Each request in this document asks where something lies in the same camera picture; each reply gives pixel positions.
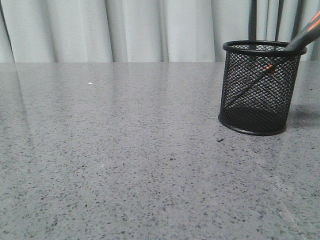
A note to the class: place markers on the black mesh pen bucket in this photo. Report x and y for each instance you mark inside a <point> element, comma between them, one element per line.
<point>258,84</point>

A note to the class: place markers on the light grey curtain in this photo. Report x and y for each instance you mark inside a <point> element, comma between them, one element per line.
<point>76,31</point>

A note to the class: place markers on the grey orange handled scissors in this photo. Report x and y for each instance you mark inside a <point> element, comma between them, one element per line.
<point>308,34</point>

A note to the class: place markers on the black vertical pole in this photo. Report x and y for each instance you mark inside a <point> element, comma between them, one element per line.
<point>252,22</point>

